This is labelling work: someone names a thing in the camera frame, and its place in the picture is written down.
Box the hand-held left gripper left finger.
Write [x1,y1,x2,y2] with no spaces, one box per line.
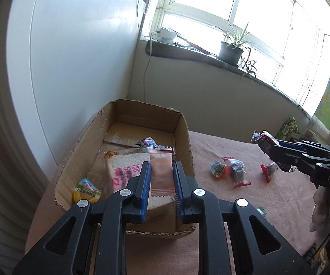
[12,161,152,275]

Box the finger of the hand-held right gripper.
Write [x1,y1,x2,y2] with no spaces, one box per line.
[268,146,330,176]
[276,140,330,156]

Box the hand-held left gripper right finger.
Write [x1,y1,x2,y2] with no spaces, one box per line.
[173,161,314,275]

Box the pink sachet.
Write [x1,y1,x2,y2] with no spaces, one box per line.
[149,147,173,199]

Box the dark chocolate bar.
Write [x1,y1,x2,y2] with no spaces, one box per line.
[136,138,161,149]
[251,131,296,173]

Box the sliced bread packet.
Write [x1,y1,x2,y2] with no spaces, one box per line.
[104,149,177,218]

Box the yellow jelly cup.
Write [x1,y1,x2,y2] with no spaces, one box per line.
[73,178,102,205]

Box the cardboard box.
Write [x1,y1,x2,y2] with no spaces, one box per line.
[53,99,197,237]

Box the person's right hand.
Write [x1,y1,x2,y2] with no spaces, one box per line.
[309,186,330,235]

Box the green patterned bag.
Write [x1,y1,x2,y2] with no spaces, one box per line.
[276,117,301,141]

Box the red-edged candy packet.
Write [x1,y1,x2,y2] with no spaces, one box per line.
[260,163,277,183]

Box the white lace cloth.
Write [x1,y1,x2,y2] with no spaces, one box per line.
[302,116,330,144]

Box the pink blanket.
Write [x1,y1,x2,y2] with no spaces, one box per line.
[25,130,326,275]

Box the orange jelly cup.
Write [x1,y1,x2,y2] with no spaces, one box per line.
[211,160,230,179]

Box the silver wrapped candy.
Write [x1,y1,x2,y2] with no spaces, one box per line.
[229,157,252,189]

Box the small trailing plant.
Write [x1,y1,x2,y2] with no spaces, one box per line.
[239,49,259,86]

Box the potted spider plant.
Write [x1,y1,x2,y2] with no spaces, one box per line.
[208,21,257,66]

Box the grey stone windowsill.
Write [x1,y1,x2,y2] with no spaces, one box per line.
[145,40,311,118]

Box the white ribbed panel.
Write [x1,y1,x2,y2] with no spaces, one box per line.
[0,92,57,264]

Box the brown stick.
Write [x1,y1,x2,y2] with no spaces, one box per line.
[176,33,211,55]

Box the white wardrobe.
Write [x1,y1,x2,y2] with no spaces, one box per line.
[7,0,145,172]

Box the white power adapter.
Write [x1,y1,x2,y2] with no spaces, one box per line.
[152,28,177,44]

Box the white framed window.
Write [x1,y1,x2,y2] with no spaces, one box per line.
[140,0,330,112]

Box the white cable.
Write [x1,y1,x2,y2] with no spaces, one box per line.
[143,38,154,102]

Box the thin hanging cord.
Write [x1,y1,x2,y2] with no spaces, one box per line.
[136,0,151,38]

